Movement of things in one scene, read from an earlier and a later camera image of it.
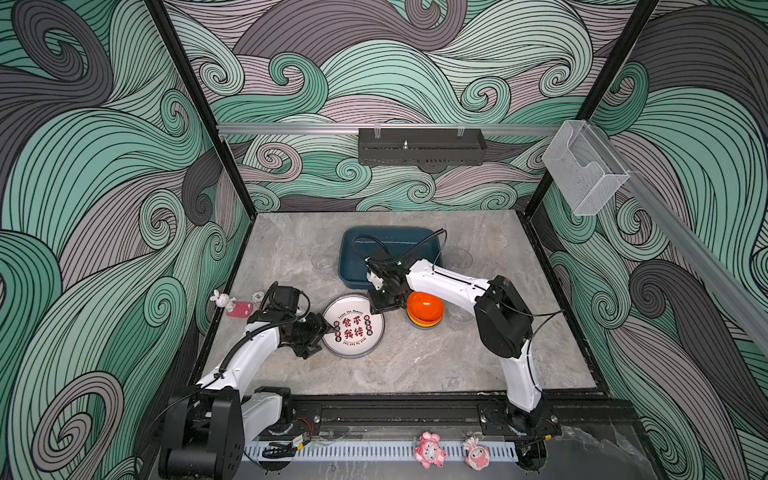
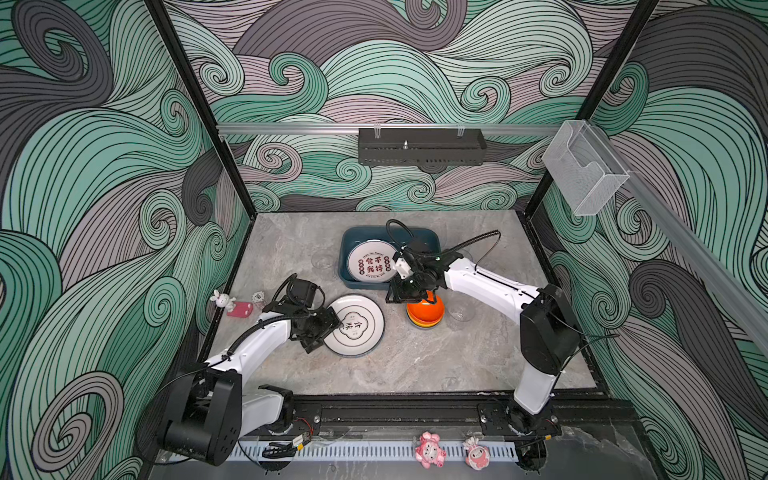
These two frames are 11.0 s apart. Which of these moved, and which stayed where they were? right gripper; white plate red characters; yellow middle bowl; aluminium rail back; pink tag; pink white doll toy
Moved: white plate red characters; right gripper
Stayed: yellow middle bowl; aluminium rail back; pink tag; pink white doll toy
